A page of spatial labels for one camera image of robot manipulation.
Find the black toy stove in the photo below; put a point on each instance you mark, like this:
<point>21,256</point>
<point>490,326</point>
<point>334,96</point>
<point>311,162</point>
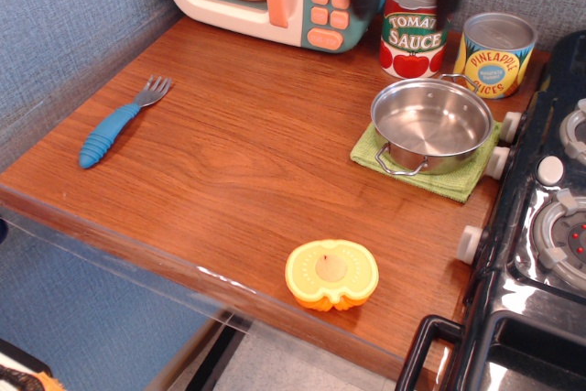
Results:
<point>524,321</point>

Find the white stove knob front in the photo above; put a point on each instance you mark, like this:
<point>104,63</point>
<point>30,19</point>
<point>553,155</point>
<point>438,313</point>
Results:
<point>469,241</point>

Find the tomato sauce can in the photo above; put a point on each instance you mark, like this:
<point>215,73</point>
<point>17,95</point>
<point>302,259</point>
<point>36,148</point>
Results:
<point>412,43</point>

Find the blue handled fork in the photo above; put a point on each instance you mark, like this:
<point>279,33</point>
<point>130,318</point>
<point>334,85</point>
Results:
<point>102,137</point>

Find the orange toy pumpkin half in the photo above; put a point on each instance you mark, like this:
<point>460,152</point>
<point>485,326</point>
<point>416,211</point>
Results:
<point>331,274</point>

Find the stainless steel pot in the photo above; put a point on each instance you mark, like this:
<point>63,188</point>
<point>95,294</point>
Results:
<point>429,126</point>

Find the white stove knob middle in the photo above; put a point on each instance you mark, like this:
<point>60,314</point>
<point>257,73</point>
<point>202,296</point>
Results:
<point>496,164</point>

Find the green folded cloth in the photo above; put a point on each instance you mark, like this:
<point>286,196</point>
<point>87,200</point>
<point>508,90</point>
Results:
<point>457,185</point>

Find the white stove knob rear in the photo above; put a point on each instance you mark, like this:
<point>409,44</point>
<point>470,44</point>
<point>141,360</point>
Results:
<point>509,126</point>

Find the white stove knob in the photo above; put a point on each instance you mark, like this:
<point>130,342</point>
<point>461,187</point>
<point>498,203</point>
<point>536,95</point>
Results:
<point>509,126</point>
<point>469,241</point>
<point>496,164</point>

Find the pineapple slices can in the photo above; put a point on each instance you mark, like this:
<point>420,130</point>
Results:
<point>494,52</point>

